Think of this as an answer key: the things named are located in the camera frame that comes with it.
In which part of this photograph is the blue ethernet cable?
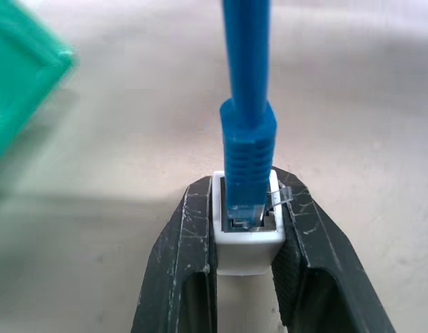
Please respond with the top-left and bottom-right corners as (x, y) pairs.
(219, 0), (293, 230)

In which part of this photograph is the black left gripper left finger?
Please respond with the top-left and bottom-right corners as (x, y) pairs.
(130, 176), (219, 333)

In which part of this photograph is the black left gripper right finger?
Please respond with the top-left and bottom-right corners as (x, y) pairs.
(270, 173), (397, 333)

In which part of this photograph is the white ethernet coupler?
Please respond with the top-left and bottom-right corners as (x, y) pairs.
(212, 167), (287, 276)

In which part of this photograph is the green plastic bin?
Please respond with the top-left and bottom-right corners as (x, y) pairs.
(0, 0), (80, 164)

